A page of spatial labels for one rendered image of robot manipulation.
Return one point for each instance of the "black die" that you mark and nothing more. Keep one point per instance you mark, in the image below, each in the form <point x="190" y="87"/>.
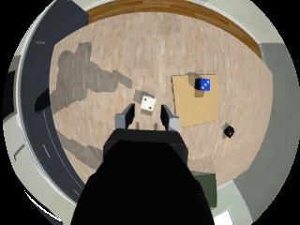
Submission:
<point x="229" y="131"/>

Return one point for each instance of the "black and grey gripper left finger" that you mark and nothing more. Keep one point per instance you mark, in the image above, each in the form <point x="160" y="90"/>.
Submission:
<point x="123" y="119"/>

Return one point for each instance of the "tan flat mat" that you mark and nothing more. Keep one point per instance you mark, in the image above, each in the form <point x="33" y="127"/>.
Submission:
<point x="192" y="106"/>

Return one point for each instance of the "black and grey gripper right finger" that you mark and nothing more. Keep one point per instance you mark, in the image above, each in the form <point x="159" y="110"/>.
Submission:
<point x="169" y="121"/>

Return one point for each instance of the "blue die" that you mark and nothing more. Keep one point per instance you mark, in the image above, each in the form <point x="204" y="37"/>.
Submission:
<point x="203" y="84"/>

